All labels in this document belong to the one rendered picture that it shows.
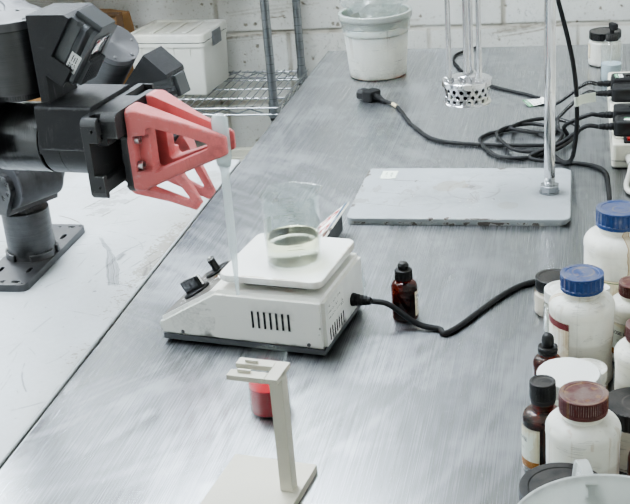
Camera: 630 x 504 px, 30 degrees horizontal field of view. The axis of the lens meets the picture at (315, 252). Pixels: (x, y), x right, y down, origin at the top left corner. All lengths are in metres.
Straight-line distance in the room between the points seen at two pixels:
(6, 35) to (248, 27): 2.87
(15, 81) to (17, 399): 0.42
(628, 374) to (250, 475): 0.35
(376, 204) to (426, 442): 0.59
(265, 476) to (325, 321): 0.24
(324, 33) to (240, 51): 0.28
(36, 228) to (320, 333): 0.48
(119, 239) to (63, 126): 0.71
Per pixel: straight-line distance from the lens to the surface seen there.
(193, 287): 1.32
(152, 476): 1.10
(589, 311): 1.14
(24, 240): 1.56
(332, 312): 1.25
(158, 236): 1.62
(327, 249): 1.30
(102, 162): 0.92
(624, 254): 1.26
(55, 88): 0.95
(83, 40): 0.92
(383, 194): 1.66
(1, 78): 0.96
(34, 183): 1.52
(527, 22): 3.66
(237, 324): 1.27
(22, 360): 1.34
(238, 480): 1.06
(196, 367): 1.26
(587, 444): 0.96
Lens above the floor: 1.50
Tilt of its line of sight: 23 degrees down
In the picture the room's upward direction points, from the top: 5 degrees counter-clockwise
